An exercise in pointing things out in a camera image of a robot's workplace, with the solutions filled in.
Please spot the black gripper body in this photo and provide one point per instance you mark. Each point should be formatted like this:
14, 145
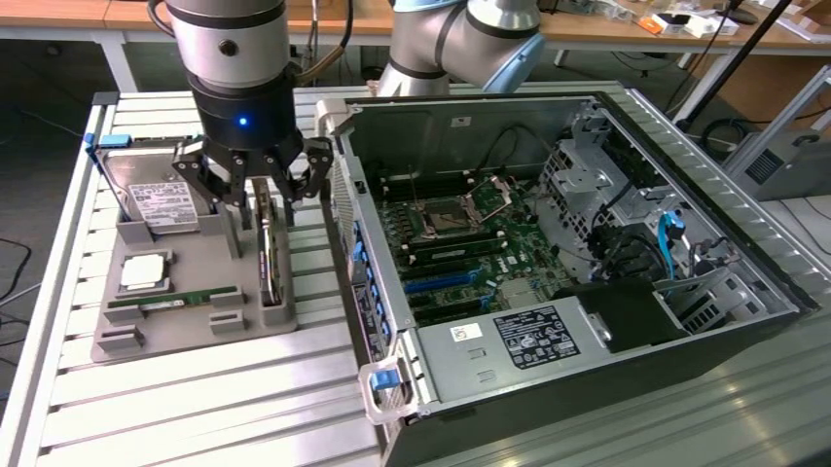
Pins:
247, 117

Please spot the graphics card with black fan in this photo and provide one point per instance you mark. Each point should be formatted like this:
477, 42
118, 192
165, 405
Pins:
271, 262

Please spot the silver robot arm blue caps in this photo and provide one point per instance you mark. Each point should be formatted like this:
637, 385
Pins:
221, 58

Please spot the silver hard disk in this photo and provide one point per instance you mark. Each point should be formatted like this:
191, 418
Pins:
157, 199

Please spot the blue disk caddy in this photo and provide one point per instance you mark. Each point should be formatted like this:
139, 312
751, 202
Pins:
115, 141

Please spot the thin metal locking lever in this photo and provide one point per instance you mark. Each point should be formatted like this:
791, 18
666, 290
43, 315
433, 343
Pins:
414, 190

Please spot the grey parts rack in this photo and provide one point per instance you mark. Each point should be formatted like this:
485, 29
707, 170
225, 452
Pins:
195, 262

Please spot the CPU socket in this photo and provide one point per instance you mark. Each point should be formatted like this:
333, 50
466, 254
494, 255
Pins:
445, 219

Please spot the silver CPU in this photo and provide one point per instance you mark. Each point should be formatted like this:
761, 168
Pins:
143, 271

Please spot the brown cardboard box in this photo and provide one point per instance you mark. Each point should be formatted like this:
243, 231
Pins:
327, 10

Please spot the green RAM stick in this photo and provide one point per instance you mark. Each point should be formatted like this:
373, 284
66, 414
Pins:
182, 298

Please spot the black RAM stick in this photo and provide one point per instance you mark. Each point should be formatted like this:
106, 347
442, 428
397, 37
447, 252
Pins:
454, 253

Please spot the metal socket cover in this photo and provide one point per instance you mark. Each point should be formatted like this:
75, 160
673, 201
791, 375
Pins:
490, 199

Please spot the green motherboard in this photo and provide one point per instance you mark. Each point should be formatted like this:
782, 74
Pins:
519, 228

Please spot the wooden office desk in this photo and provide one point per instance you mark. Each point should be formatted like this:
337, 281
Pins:
65, 19
779, 38

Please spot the black expansion slot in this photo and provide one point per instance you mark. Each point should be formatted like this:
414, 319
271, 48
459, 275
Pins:
454, 316

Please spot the metal disk bay cage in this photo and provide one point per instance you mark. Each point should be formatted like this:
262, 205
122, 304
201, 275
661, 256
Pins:
571, 182

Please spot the silver chipset heatsink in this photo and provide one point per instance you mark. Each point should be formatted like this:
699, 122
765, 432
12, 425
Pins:
526, 294

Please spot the grey power supply unit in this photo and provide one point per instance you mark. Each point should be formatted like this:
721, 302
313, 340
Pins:
481, 360

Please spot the open black PC case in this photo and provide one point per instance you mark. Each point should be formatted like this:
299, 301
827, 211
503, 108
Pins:
585, 404

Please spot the white box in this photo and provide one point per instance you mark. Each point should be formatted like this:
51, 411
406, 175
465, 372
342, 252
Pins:
705, 26

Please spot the metal disk bay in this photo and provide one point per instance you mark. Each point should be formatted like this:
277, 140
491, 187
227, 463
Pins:
714, 306

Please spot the black stand pole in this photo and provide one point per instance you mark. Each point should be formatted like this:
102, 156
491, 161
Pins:
741, 58

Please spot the black monitor stand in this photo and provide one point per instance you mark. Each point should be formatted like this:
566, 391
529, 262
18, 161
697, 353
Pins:
741, 14

